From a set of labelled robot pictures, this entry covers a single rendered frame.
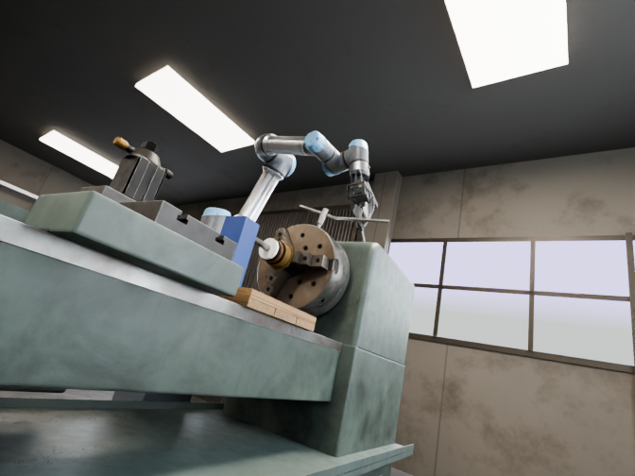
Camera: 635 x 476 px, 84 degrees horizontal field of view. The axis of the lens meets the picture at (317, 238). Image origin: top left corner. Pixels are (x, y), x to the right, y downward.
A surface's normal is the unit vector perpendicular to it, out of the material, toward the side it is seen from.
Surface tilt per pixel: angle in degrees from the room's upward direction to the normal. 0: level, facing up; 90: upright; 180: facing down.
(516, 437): 90
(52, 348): 90
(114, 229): 90
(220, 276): 90
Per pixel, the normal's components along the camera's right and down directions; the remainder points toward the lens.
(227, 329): 0.86, 0.03
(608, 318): -0.55, -0.40
